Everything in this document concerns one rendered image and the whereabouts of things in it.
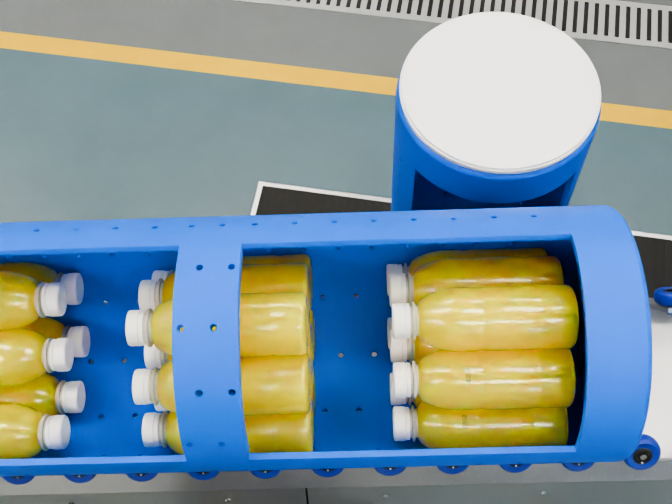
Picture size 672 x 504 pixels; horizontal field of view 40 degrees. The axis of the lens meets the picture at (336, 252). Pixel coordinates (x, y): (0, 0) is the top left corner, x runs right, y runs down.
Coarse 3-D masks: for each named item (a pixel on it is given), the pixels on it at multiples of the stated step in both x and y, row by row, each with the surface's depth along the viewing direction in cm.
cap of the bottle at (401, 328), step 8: (392, 304) 98; (400, 304) 98; (408, 304) 98; (392, 312) 99; (400, 312) 97; (408, 312) 97; (392, 320) 100; (400, 320) 97; (408, 320) 97; (392, 328) 100; (400, 328) 97; (408, 328) 97; (400, 336) 97; (408, 336) 98
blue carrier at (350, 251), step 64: (0, 256) 113; (64, 256) 113; (128, 256) 113; (192, 256) 94; (320, 256) 114; (384, 256) 114; (576, 256) 93; (64, 320) 118; (192, 320) 90; (320, 320) 117; (384, 320) 117; (640, 320) 89; (128, 384) 116; (192, 384) 90; (320, 384) 116; (384, 384) 115; (576, 384) 115; (640, 384) 90; (128, 448) 109; (192, 448) 94; (320, 448) 107; (384, 448) 107; (448, 448) 96; (512, 448) 96; (576, 448) 95
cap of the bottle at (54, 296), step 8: (48, 288) 104; (56, 288) 104; (64, 288) 106; (48, 296) 104; (56, 296) 104; (64, 296) 106; (48, 304) 104; (56, 304) 104; (64, 304) 106; (48, 312) 104; (56, 312) 104; (64, 312) 106
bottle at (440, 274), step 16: (528, 256) 104; (544, 256) 104; (416, 272) 104; (432, 272) 102; (448, 272) 102; (464, 272) 102; (480, 272) 102; (496, 272) 102; (512, 272) 102; (528, 272) 102; (544, 272) 101; (560, 272) 101; (416, 288) 103; (432, 288) 102; (416, 304) 103
